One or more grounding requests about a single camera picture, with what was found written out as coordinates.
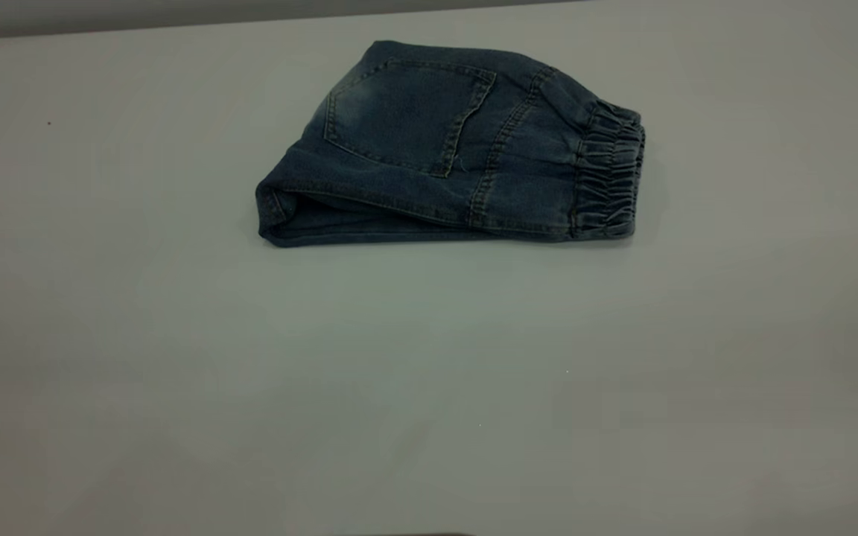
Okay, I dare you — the blue denim jeans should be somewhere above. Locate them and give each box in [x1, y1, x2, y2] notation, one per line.
[255, 40, 647, 248]

